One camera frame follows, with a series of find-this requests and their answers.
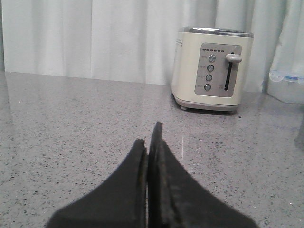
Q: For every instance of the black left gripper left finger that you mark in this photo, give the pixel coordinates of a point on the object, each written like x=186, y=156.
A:
x=119, y=202

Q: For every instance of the cream toaster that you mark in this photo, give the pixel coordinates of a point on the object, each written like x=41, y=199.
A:
x=210, y=68

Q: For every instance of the white curtain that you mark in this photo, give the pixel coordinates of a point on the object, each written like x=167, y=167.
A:
x=134, y=40

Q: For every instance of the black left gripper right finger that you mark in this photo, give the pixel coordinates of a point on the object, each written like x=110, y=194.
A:
x=176, y=200

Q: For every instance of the clear plastic container blue lid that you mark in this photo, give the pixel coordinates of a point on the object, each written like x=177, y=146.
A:
x=287, y=87

